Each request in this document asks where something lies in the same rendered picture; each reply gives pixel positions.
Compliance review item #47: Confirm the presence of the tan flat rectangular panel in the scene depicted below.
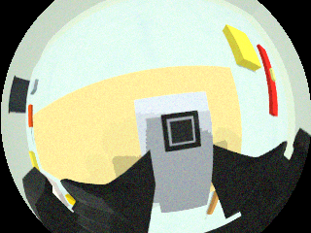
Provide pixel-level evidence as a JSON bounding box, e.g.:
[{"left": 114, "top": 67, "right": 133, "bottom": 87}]
[{"left": 32, "top": 65, "right": 242, "bottom": 185}]

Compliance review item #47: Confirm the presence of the red flat bar with small pale yellow window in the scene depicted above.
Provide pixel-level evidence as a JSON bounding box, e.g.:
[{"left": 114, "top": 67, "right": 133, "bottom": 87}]
[{"left": 257, "top": 44, "right": 277, "bottom": 117}]

